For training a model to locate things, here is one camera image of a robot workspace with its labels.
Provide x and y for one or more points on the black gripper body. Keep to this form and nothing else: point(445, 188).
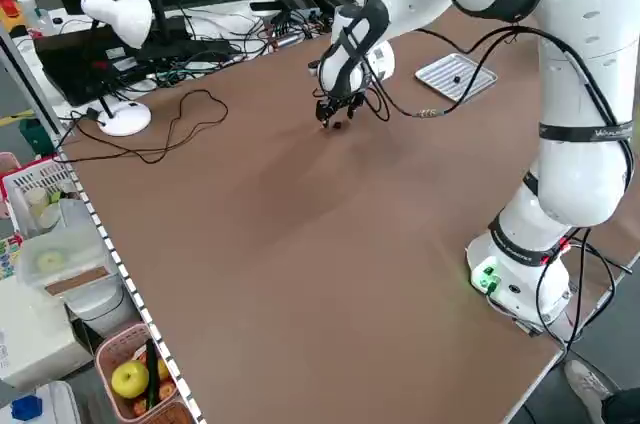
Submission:
point(337, 103)

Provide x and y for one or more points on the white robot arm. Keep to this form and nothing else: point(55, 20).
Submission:
point(575, 179)

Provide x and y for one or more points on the silver ridged metal tray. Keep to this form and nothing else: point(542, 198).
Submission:
point(440, 75)

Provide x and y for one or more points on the white desk lamp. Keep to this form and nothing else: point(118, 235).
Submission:
point(120, 14)

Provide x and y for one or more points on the black laptop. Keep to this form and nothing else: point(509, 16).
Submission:
point(65, 69)

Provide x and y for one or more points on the clear plastic container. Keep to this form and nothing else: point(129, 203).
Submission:
point(75, 249)

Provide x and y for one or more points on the green box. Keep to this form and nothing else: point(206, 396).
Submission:
point(35, 136)

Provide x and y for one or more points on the grey bin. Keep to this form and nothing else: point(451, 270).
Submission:
point(100, 309)

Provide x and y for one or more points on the white plastic basket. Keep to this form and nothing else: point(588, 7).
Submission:
point(30, 176)

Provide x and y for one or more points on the white plastic bottle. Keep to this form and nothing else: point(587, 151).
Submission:
point(27, 6)

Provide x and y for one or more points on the pink plastic basket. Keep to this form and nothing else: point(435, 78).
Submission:
point(107, 344)

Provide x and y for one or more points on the yellow green apple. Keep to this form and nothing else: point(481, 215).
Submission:
point(130, 379)

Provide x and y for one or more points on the red plastic box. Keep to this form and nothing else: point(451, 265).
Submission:
point(7, 4)

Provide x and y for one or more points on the white box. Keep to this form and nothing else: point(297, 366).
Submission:
point(35, 339)

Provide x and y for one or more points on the person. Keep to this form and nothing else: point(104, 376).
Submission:
point(590, 389)

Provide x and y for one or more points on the white plastic lid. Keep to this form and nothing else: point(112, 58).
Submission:
point(60, 404)

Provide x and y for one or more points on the blue plastic block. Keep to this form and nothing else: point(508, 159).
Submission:
point(25, 408)

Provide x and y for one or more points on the aluminium table edge rail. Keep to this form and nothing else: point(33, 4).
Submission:
point(125, 279)

